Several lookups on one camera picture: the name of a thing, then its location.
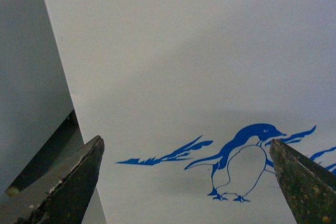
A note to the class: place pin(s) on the dark baseboard strip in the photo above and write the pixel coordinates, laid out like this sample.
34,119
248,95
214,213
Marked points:
63,143

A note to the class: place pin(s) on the white chest freezer blue rim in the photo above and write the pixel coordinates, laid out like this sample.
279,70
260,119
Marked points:
145,65

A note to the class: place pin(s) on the camera left gripper right finger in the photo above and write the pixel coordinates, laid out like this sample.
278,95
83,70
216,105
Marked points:
309,189

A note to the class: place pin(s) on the camera left gripper left finger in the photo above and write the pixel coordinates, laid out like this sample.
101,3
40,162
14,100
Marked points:
62,195

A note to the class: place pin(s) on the blue penguin decal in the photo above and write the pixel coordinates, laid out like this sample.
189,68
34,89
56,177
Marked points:
217,162

